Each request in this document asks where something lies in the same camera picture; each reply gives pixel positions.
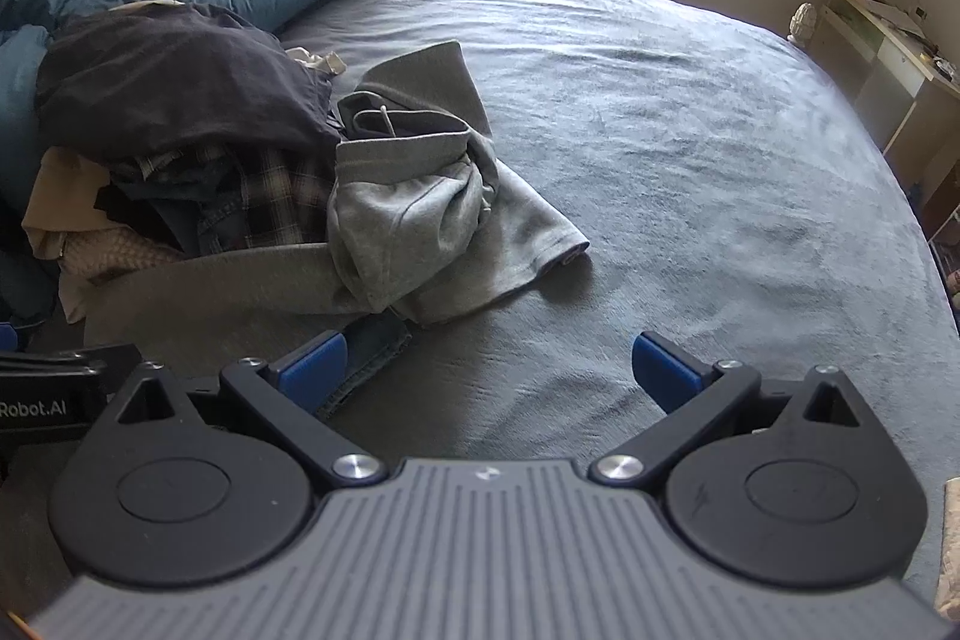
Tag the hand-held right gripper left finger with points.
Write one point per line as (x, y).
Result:
(315, 359)

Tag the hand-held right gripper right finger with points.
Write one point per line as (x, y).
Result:
(664, 370)

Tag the grey sweatpants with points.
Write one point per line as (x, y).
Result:
(405, 220)

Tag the blue denim jeans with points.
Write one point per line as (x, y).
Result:
(367, 347)

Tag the plaid shirt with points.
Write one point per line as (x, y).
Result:
(277, 190)

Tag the beige knit garment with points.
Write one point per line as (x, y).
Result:
(120, 254)

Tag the grey bed blanket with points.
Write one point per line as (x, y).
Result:
(675, 160)

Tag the cream garment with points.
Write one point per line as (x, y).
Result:
(60, 197)

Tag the white cloth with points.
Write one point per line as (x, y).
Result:
(322, 63)

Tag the dark navy garment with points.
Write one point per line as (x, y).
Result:
(180, 78)

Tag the white desk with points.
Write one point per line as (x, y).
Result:
(892, 78)

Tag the white ornament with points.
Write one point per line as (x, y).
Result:
(802, 21)

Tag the paper sheets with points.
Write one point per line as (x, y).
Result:
(896, 14)

